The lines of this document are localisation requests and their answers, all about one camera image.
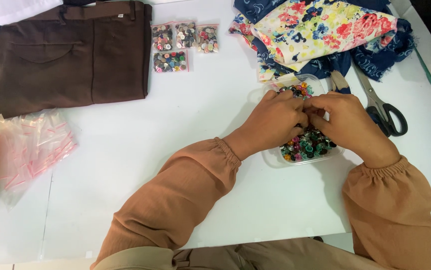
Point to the cream floral fabric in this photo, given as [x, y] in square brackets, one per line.
[313, 30]

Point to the bag of pale mixed buttons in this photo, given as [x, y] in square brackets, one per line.
[185, 35]

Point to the person's tan clothing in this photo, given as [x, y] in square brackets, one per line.
[260, 257]

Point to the clear plastic container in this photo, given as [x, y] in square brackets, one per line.
[275, 159]

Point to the folded brown trousers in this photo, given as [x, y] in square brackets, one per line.
[69, 56]

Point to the bag of bright colourful buttons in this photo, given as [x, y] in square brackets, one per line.
[170, 61]

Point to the pile of clear zip bags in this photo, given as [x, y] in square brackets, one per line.
[31, 150]

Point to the heap of colourful buttons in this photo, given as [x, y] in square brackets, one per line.
[307, 148]

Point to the beige fabric strip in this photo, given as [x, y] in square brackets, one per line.
[339, 80]

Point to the bag of beige mixed buttons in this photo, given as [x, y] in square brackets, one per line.
[208, 38]

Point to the person's left hand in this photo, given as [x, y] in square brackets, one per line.
[268, 123]

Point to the person's right fingers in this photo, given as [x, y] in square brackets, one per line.
[324, 112]

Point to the white garment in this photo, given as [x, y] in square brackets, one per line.
[12, 9]

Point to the bag of grey mixed buttons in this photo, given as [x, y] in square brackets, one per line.
[162, 37]

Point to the navy blue patterned fabric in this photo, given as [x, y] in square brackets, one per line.
[380, 56]

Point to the person's right hand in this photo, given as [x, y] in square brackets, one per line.
[350, 127]

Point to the person's left fingers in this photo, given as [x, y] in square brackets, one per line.
[290, 112]

